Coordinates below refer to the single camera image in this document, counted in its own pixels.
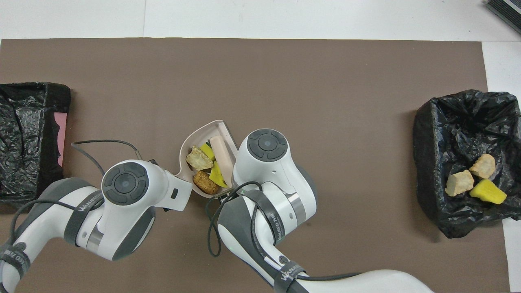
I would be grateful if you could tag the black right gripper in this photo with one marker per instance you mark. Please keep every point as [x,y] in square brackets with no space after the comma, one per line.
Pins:
[220,199]

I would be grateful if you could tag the brown cracked sponge lump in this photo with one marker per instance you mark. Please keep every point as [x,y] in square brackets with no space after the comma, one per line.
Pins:
[205,182]

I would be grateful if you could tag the yellow notched sponge piece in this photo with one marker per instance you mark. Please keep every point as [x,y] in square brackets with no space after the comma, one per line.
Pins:
[217,176]

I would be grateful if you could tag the beige hand brush black bristles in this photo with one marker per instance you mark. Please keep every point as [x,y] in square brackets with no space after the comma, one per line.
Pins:
[222,154]

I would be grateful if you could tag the pale cream sponge chunk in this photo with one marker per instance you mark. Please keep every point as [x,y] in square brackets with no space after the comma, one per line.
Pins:
[198,158]
[459,183]

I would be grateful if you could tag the yellow sponge wedge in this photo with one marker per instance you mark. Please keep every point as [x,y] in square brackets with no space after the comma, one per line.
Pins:
[207,151]

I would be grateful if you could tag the beige plastic dustpan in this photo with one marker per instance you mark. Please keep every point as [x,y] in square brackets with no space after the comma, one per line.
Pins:
[191,142]

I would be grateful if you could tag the orange striped sponge chunk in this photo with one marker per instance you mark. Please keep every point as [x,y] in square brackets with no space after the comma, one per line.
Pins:
[483,165]

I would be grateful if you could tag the green and yellow sponge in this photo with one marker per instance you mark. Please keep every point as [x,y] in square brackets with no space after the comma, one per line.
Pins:
[487,192]

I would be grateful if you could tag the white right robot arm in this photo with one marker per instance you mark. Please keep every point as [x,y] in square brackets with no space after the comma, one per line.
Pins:
[264,171]

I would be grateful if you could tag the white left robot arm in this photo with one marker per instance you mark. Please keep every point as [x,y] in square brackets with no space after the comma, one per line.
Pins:
[122,191]

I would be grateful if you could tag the pink plastic bin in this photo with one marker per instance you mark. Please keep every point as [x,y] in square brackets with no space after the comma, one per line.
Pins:
[61,138]

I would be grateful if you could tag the black plastic trash bag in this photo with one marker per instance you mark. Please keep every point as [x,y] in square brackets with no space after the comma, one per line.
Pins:
[32,134]
[439,134]

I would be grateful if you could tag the brown table mat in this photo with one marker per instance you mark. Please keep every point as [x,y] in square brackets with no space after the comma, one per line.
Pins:
[325,81]

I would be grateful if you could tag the dark grey ribbed device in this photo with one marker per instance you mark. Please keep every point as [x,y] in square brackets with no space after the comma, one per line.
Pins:
[506,10]

